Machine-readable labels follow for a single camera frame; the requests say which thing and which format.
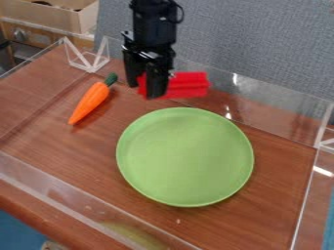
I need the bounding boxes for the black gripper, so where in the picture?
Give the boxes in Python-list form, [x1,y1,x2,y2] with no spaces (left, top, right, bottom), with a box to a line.
[122,0,178,99]

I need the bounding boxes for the red star-shaped block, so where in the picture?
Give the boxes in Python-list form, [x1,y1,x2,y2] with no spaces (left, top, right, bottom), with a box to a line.
[138,71,210,100]

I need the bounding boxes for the green round plate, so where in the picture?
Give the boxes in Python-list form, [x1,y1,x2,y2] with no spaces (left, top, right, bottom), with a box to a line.
[116,107,254,207]

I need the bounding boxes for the orange toy carrot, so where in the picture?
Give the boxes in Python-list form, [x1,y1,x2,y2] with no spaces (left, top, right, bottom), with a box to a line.
[68,73,118,125]

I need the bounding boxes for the cardboard box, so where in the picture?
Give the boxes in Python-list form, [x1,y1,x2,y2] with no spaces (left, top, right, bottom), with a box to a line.
[0,0,99,33]

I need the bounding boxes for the black cable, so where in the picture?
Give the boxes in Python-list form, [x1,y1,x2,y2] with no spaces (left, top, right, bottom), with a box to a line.
[171,0,186,24]

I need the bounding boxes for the clear acrylic tray wall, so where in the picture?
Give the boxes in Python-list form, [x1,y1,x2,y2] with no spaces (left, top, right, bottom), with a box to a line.
[0,42,334,250]

